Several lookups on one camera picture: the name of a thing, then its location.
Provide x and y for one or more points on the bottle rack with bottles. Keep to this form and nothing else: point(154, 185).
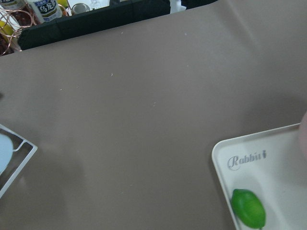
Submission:
point(15, 15)

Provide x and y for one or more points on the light blue cup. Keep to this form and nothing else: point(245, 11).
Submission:
point(6, 151)

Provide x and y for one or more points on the pink bowl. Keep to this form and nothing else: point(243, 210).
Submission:
point(302, 135)

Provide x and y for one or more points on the green lime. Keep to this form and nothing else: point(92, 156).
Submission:
point(248, 208)

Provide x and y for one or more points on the cream rectangular tray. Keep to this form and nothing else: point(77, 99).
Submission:
point(271, 165)

